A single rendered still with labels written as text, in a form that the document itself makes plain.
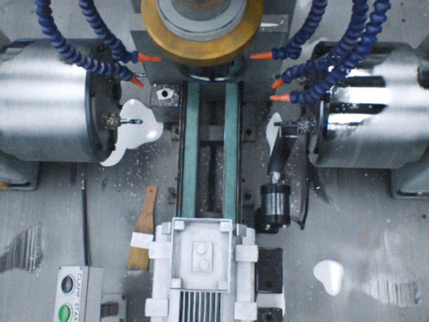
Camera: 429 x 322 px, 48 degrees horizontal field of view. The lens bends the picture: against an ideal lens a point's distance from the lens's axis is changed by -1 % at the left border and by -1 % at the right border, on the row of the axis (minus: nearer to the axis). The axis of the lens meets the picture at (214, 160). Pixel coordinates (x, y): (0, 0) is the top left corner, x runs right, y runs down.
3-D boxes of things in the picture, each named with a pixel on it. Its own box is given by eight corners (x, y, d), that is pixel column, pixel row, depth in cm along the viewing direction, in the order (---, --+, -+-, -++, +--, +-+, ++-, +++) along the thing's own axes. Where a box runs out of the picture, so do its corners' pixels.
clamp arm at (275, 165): (267, 163, 99) (279, 121, 74) (281, 163, 99) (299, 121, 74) (267, 180, 98) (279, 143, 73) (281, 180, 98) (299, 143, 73)
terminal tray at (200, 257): (175, 223, 89) (170, 217, 82) (233, 225, 88) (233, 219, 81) (171, 290, 85) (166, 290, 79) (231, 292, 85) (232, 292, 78)
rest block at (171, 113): (157, 100, 124) (150, 80, 113) (184, 100, 124) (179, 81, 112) (156, 122, 123) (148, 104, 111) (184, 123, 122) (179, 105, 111)
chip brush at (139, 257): (143, 185, 119) (142, 184, 118) (163, 188, 118) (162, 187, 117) (126, 270, 113) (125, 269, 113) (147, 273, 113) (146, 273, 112)
